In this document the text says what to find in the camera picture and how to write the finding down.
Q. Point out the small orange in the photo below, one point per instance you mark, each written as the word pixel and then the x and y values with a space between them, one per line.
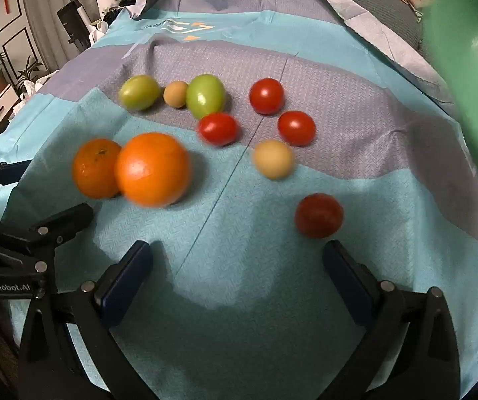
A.
pixel 95 173

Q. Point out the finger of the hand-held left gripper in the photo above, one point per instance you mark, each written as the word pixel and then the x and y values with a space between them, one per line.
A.
pixel 66 218
pixel 12 173

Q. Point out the dark red tomato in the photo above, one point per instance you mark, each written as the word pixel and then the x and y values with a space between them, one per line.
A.
pixel 318 215

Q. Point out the green bowl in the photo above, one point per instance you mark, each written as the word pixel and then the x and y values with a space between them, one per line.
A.
pixel 465 91

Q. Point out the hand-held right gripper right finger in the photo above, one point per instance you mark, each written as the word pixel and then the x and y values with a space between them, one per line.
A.
pixel 343 275

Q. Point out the red wall decoration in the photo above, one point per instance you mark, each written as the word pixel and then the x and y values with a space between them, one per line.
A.
pixel 5 6

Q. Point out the large tan round fruit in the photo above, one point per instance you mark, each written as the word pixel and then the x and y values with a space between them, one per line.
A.
pixel 273 159

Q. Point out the large orange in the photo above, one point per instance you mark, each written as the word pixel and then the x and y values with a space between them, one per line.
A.
pixel 152 169

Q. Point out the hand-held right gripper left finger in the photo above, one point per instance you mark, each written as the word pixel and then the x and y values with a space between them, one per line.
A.
pixel 128 277

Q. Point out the small green tomato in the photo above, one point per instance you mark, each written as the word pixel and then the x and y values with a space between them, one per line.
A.
pixel 139 92

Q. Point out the large green tomato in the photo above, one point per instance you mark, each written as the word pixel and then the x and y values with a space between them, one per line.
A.
pixel 205 96

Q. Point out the small tan round fruit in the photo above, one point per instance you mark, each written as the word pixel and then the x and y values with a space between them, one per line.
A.
pixel 175 94

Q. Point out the black stand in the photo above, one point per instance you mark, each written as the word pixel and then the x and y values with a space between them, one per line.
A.
pixel 72 18

